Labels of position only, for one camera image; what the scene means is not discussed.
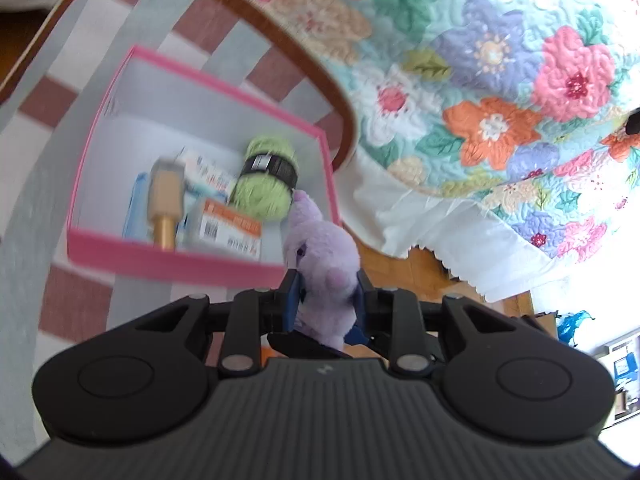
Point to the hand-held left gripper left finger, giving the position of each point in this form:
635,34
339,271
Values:
292,305

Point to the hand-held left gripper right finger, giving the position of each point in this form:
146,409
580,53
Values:
357,334

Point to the purple plush toy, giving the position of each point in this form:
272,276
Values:
320,270

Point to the orange white small carton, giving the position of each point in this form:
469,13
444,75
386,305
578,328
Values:
225,225

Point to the pink cardboard box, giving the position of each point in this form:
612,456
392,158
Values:
165,262

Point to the beige bottle gold cap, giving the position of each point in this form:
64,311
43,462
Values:
165,195

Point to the orange makeup sponge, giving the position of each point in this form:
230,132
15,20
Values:
266,354

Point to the green yarn ball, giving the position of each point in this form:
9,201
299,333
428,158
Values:
257,195

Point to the white bed skirt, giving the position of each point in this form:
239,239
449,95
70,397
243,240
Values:
450,230

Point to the light blue packet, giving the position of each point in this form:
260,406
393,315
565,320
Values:
135,210

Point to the blue crumpled plastic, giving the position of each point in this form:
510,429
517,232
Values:
572,327

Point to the blue white carton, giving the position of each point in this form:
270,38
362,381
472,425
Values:
622,365

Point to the floral quilt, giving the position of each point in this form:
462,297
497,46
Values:
475,85

